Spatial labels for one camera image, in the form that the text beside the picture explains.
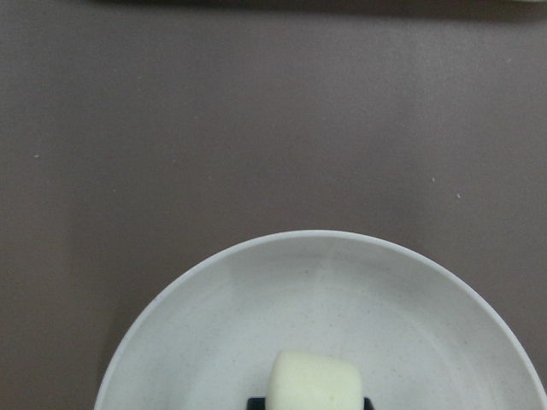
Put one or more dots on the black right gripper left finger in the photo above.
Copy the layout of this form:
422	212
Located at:
256	403

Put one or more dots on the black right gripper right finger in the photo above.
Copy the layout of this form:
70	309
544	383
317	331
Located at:
367	404

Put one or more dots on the beige round plate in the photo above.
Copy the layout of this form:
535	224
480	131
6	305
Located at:
420	336

